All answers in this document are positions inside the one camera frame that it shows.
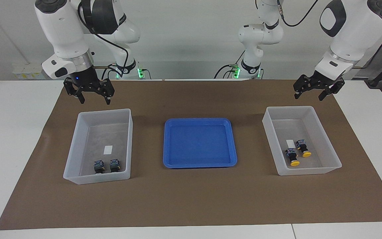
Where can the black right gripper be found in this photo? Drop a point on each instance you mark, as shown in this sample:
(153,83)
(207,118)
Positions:
(85,79)

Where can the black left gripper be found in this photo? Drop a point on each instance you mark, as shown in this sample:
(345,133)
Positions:
(323,80)

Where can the yellow push button switch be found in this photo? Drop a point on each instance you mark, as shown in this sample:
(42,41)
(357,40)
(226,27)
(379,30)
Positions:
(303,147)
(292,157)

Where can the green push button switch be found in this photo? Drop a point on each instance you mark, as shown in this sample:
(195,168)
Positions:
(114,165)
(98,167)

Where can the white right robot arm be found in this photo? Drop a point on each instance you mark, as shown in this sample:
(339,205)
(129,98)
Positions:
(61,30)

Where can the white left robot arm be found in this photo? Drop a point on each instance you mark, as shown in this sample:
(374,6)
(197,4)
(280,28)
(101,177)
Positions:
(353,30)

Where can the translucent white plastic box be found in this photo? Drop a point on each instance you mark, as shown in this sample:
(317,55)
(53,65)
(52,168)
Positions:
(323,159)
(91,139)

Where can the small white paper label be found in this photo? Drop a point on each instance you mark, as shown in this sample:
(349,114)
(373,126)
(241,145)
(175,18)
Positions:
(289,143)
(108,149)

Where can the blue plastic tray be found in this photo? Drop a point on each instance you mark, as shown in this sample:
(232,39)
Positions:
(199,142)

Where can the brown table mat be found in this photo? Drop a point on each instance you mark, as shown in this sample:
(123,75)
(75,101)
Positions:
(191,199)

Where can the white wall socket boxes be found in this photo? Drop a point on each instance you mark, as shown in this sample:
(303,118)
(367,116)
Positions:
(28,72)

